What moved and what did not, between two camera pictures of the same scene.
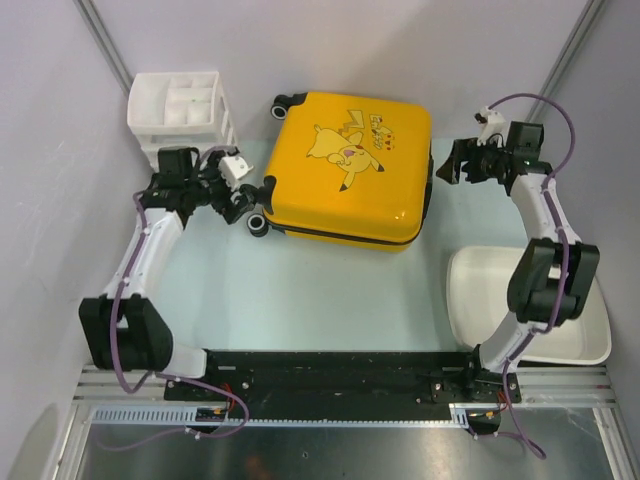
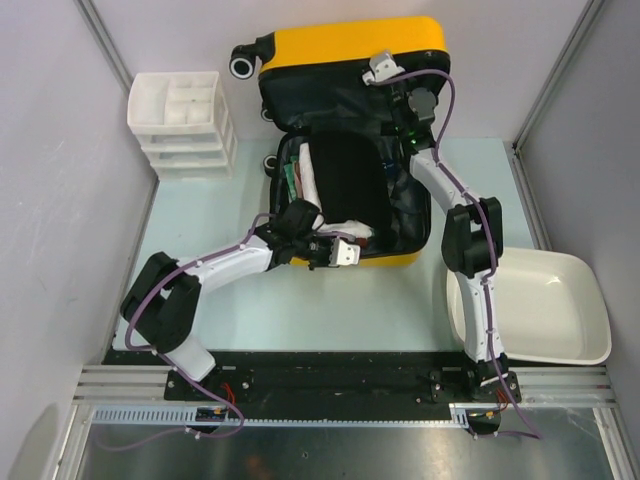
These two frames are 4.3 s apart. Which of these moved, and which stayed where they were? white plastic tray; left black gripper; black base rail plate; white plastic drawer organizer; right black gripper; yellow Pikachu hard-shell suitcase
Moved: left black gripper; right black gripper; yellow Pikachu hard-shell suitcase
Stayed: white plastic drawer organizer; black base rail plate; white plastic tray
